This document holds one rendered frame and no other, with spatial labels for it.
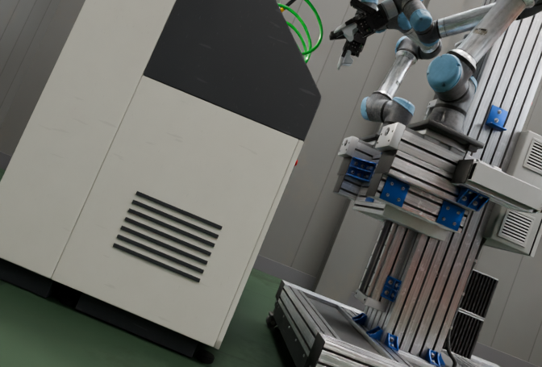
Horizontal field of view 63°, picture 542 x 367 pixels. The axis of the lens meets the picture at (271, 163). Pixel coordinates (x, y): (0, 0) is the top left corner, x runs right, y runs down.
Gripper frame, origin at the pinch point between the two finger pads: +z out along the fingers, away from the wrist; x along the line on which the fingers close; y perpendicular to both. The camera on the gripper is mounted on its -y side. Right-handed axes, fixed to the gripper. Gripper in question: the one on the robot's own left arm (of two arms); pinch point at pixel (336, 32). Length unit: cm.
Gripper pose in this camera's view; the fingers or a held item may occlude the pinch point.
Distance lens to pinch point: 191.8
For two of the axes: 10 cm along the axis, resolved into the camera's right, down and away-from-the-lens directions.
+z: -8.7, 4.3, 2.5
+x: 2.6, -0.5, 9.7
